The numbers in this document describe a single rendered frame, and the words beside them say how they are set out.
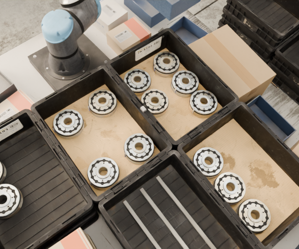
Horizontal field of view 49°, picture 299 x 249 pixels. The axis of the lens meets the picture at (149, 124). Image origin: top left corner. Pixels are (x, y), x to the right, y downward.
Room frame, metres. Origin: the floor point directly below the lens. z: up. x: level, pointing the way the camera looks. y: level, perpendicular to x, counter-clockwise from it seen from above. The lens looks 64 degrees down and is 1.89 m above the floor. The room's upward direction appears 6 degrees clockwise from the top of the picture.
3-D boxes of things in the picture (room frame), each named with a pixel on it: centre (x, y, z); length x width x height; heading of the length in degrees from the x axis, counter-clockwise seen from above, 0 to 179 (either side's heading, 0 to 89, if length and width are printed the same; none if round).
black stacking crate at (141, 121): (0.44, 0.16, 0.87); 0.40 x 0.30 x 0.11; 43
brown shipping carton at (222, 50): (0.82, -0.29, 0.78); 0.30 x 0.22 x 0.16; 40
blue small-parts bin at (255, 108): (0.61, -0.45, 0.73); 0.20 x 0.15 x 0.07; 43
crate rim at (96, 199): (0.44, 0.16, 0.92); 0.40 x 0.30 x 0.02; 43
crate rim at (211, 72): (0.65, -0.06, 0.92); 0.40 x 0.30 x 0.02; 43
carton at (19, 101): (0.54, 0.52, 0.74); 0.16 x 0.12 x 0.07; 142
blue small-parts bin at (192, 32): (0.99, -0.10, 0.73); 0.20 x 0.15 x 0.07; 143
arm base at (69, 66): (0.81, 0.37, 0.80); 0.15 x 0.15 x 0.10
